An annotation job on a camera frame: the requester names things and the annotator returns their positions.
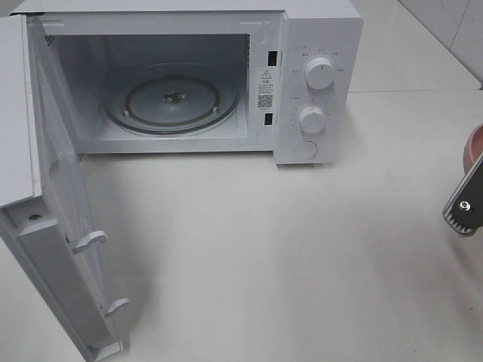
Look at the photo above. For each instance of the white microwave oven body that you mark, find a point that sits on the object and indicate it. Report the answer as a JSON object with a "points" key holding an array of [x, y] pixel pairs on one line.
{"points": [[99, 40]]}

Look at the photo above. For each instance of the white upper power knob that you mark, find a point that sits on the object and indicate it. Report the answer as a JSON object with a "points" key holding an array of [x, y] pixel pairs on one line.
{"points": [[319, 72]]}

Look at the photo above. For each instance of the white round door button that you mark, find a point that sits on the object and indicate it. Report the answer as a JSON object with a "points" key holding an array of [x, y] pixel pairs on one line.
{"points": [[306, 150]]}

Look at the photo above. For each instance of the white microwave door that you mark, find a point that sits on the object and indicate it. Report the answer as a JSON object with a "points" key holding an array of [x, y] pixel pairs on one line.
{"points": [[46, 219]]}

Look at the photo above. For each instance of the white warning label sticker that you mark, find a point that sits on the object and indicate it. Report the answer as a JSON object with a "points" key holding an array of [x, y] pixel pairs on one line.
{"points": [[266, 88]]}

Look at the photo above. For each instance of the white timer knob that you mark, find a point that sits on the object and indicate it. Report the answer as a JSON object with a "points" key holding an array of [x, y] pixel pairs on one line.
{"points": [[312, 120]]}

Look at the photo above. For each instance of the pink round plate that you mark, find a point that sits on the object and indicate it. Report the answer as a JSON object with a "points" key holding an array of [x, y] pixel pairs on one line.
{"points": [[473, 148]]}

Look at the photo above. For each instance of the glass microwave turntable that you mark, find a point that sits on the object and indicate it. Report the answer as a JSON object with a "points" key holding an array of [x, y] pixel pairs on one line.
{"points": [[170, 98]]}

